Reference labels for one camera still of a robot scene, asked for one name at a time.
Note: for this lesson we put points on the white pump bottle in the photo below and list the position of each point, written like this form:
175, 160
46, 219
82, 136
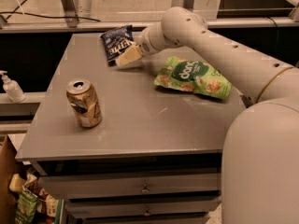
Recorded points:
12, 88

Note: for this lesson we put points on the orange soda can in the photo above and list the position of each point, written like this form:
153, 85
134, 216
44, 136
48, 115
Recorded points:
83, 99

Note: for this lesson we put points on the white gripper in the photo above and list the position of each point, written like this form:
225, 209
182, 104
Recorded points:
144, 47

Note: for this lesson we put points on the green snack bag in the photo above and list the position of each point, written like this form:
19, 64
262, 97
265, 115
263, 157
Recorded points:
193, 76

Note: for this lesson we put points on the grey drawer cabinet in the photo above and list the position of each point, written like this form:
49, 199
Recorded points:
155, 157

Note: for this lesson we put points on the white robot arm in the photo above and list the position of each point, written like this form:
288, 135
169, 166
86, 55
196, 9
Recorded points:
260, 158

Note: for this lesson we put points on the brown cardboard box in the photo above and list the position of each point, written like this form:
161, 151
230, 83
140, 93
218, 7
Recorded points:
8, 167

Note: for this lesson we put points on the metal railing frame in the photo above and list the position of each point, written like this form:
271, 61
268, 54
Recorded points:
87, 15

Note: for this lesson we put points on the blue chip bag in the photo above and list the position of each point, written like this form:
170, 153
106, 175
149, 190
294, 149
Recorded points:
117, 41

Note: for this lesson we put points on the green snack packet in box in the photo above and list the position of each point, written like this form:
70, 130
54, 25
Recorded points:
26, 207

